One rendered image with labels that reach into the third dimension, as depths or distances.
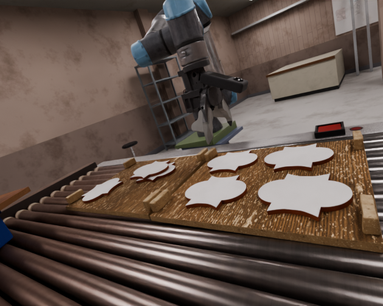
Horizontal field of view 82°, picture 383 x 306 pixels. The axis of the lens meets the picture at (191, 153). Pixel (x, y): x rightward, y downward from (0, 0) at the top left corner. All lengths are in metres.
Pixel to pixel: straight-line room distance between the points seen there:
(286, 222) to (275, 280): 0.09
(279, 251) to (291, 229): 0.04
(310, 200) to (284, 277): 0.14
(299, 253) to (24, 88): 4.02
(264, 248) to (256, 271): 0.05
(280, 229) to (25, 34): 4.33
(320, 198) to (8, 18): 4.39
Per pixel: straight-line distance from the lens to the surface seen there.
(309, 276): 0.34
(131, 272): 0.44
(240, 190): 0.48
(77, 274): 0.52
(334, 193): 0.43
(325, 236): 0.37
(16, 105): 4.04
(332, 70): 6.41
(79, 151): 4.18
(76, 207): 0.82
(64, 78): 4.36
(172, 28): 0.60
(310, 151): 0.59
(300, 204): 0.41
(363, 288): 0.34
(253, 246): 0.39
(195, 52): 0.58
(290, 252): 0.38
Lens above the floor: 1.18
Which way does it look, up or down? 16 degrees down
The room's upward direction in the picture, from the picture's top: 19 degrees counter-clockwise
